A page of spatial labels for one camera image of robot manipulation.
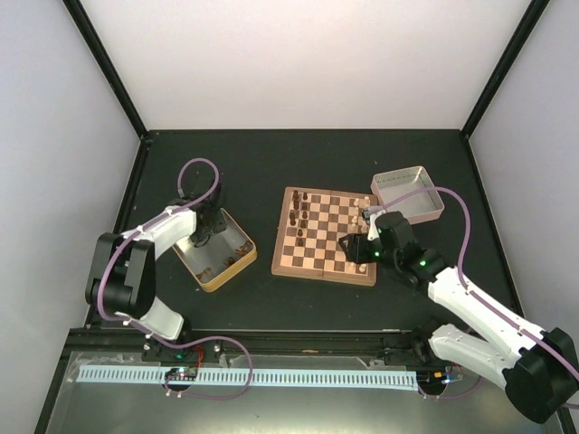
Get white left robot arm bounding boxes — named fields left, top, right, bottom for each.
left=85, top=182, right=226, bottom=361

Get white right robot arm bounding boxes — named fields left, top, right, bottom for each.
left=338, top=211, right=578, bottom=424

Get dark pieces in tin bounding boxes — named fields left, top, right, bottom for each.
left=195, top=240, right=257, bottom=288

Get wooden folding chess board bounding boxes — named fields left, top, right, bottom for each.
left=271, top=186, right=378, bottom=287

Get right controller board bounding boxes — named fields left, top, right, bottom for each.
left=416, top=365, right=465, bottom=386

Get controller board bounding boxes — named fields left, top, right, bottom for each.
left=165, top=367, right=197, bottom=382
left=416, top=365, right=465, bottom=386

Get left controller board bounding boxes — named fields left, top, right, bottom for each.
left=165, top=367, right=197, bottom=382

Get yellow bear tin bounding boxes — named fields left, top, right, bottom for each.
left=173, top=208, right=257, bottom=292

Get pink metal tin tray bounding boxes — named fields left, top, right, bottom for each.
left=370, top=165, right=445, bottom=224

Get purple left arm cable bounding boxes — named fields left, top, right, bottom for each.
left=97, top=158, right=253, bottom=402

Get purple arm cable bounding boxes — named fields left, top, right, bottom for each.
left=365, top=187, right=579, bottom=401
left=97, top=158, right=253, bottom=402

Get black mounting rail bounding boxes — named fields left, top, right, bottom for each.
left=62, top=328, right=443, bottom=367

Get white slotted cable duct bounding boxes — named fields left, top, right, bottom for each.
left=76, top=365, right=418, bottom=392

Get black frame post left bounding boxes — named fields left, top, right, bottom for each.
left=62, top=0, right=147, bottom=138

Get black frame post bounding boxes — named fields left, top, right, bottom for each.
left=460, top=0, right=550, bottom=139
left=62, top=0, right=147, bottom=138

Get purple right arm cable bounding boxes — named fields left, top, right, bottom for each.
left=365, top=187, right=579, bottom=401

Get black frame post right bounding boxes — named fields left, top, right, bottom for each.
left=460, top=0, right=550, bottom=139

